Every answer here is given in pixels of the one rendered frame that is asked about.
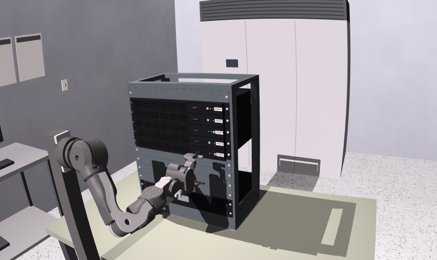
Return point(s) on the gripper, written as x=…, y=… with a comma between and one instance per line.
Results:
x=177, y=172

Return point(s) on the black server rack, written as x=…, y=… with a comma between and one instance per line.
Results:
x=170, y=119

